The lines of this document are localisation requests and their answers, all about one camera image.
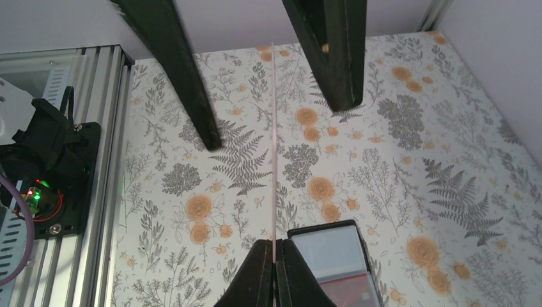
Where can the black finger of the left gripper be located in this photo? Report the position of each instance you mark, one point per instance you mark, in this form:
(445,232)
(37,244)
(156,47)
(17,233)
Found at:
(159,26)
(332,34)

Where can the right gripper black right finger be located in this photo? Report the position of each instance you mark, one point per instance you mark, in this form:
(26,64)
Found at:
(295,284)

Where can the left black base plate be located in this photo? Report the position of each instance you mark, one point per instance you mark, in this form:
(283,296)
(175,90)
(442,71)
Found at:
(55,160)

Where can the floral table mat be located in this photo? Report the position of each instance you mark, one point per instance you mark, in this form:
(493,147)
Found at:
(442,191)

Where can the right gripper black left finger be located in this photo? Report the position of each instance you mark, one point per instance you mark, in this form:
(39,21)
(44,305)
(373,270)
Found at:
(252,285)

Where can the aluminium rail frame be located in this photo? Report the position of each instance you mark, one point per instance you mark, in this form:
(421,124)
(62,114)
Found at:
(77,270)

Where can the black card holder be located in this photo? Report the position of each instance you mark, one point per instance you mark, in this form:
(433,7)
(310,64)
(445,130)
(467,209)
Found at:
(337,257)

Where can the red credit card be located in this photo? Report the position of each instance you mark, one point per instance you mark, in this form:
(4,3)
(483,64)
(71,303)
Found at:
(274,156)

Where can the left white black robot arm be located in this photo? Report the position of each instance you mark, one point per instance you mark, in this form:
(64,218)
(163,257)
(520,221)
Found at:
(46,144)

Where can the grey slotted cable duct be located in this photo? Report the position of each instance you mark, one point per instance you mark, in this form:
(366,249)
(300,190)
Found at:
(12,237)

